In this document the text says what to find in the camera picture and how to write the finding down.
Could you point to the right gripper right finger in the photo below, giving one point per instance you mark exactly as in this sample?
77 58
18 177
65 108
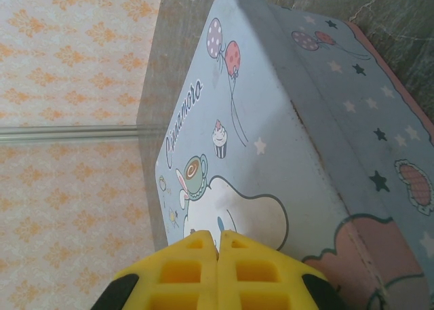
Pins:
257 276

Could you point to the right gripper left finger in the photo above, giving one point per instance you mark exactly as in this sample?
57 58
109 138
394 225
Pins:
176 276

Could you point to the blue cartoon tin box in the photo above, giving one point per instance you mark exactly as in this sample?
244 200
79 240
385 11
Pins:
271 120

